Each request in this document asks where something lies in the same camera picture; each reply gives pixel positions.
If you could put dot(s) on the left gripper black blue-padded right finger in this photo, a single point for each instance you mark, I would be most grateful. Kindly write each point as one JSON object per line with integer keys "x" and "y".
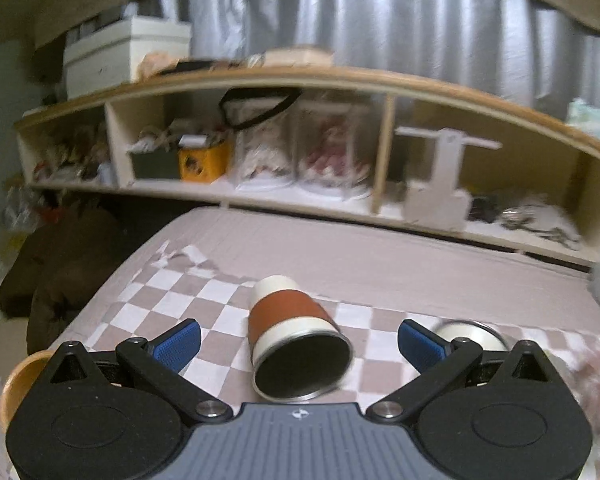
{"x": 477, "y": 414}

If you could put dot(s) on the white storage box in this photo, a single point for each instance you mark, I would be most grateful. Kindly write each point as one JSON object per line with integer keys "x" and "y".
{"x": 110, "y": 57}

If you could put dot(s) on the yellow tin box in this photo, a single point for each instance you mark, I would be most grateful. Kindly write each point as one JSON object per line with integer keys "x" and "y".
{"x": 203, "y": 158}

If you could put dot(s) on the long wooden shelf unit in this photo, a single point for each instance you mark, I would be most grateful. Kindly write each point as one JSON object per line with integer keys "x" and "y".
{"x": 366, "y": 146}

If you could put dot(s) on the clear bag with black handle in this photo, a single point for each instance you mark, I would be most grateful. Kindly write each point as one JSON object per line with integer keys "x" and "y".
{"x": 259, "y": 119}

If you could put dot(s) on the dark green box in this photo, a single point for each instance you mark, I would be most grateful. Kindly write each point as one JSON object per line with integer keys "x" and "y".
{"x": 157, "y": 165}

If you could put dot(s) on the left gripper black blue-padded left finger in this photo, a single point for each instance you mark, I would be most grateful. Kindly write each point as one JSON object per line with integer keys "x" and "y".
{"x": 120, "y": 414}

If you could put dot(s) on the grey curtain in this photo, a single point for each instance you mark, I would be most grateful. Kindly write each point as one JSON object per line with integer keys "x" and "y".
{"x": 520, "y": 50}

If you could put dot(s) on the beige wooden stand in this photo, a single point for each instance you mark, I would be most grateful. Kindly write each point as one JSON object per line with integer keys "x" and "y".
{"x": 438, "y": 203}

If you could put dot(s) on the orange plastic cup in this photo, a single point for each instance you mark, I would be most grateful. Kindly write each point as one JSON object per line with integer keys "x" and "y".
{"x": 19, "y": 383}

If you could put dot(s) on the clear container with doll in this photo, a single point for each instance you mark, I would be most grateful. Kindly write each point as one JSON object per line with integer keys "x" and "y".
{"x": 329, "y": 160}

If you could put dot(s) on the white cup with brown sleeve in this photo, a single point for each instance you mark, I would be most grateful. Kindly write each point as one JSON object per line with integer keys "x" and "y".
{"x": 297, "y": 351}

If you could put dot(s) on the dark brown blanket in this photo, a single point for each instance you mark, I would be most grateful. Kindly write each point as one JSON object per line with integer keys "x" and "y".
{"x": 61, "y": 266}

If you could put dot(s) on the crumpled grey cloth on shelf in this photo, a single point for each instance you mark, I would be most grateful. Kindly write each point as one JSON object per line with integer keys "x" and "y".
{"x": 527, "y": 212}

